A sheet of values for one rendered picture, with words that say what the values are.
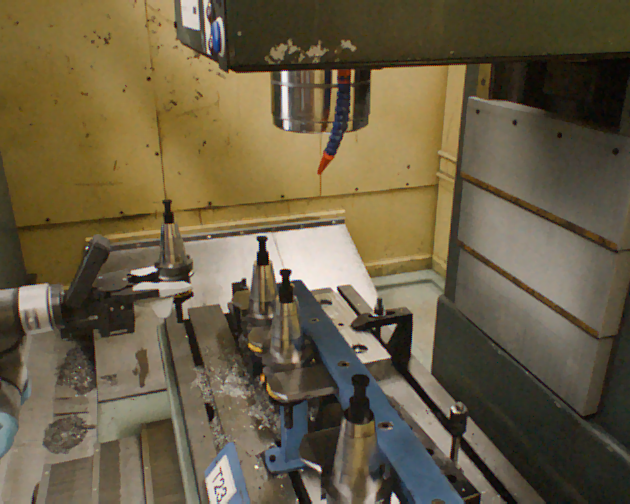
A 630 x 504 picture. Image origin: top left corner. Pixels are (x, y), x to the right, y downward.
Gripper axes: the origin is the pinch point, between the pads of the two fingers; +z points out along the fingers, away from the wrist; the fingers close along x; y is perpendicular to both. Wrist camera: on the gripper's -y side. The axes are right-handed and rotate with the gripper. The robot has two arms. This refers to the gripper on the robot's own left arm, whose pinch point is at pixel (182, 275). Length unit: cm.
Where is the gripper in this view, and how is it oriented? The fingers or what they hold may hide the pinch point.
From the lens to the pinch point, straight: 101.2
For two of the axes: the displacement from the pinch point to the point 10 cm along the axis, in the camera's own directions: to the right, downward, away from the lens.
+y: 0.1, 9.2, 3.9
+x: 3.2, 3.7, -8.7
